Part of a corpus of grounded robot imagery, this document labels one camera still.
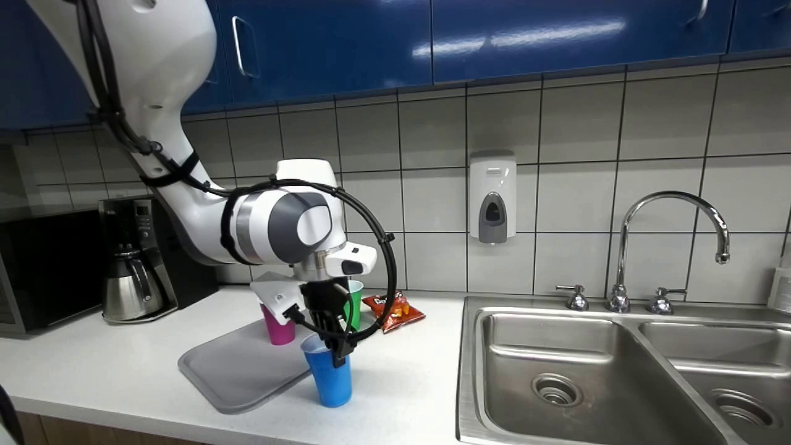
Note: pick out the grey plastic tray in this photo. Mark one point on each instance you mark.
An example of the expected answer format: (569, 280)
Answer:
(237, 367)

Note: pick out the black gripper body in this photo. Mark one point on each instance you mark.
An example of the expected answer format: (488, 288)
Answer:
(325, 305)

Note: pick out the stainless steel double sink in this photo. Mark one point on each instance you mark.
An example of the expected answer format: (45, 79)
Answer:
(577, 361)

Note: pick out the black coffee maker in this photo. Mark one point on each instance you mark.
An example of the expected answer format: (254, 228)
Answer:
(164, 263)

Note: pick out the white wall soap dispenser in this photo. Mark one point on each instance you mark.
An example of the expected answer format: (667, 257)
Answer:
(493, 199)

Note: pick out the black microwave oven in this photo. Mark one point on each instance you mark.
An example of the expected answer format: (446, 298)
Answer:
(49, 268)

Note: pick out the steel coffee carafe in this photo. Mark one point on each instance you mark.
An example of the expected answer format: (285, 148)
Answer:
(131, 288)

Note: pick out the magenta plastic cup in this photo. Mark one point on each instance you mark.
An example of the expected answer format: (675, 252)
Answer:
(278, 331)

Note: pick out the blue upper cabinets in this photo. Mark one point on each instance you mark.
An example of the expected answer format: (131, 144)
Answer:
(509, 37)

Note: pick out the green plastic cup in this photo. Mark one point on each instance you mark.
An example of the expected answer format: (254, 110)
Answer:
(353, 305)

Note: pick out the blue plastic cup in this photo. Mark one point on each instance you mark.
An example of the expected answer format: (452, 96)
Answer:
(330, 383)

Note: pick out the orange Doritos chip bag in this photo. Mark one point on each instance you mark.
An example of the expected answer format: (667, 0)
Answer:
(403, 311)

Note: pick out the chrome gooseneck faucet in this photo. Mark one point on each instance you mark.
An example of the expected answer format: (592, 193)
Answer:
(626, 231)

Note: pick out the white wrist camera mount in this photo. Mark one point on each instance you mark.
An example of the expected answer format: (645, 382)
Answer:
(274, 298)

